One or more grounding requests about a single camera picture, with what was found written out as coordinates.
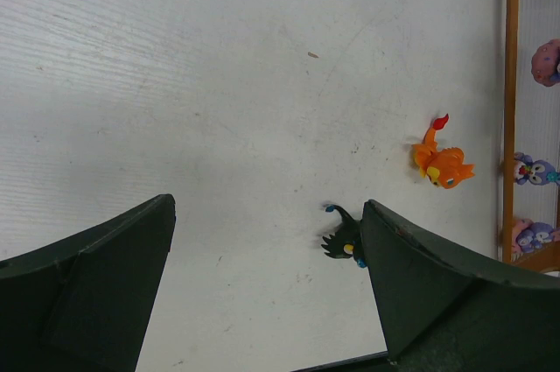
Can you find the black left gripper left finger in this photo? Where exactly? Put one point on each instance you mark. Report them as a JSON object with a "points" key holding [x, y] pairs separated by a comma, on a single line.
{"points": [[84, 303]]}

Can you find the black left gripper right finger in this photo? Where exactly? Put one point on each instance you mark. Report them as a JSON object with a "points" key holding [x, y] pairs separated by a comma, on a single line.
{"points": [[444, 307]]}

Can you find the black dragon toy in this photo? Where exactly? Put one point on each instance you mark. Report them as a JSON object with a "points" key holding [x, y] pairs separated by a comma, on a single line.
{"points": [[345, 242]]}

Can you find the orange dragon toy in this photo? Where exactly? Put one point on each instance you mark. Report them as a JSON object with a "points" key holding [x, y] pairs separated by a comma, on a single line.
{"points": [[445, 168]]}

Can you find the purple bunny toy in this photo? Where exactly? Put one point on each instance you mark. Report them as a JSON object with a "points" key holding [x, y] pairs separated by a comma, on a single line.
{"points": [[536, 172]]}

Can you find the purple creature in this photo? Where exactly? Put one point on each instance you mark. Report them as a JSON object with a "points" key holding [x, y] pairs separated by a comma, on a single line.
{"points": [[545, 64]]}

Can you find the wooden tiered shelf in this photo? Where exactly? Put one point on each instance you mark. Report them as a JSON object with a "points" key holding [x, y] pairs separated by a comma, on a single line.
{"points": [[531, 126]]}

